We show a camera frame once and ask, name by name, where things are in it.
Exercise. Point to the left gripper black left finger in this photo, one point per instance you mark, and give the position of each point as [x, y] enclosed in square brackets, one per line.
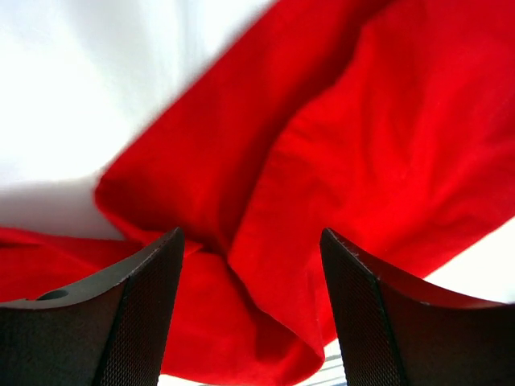
[109, 328]

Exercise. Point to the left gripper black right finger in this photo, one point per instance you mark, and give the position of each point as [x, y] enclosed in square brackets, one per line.
[396, 329]

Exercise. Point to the red trousers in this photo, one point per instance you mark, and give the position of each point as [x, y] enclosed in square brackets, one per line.
[391, 122]

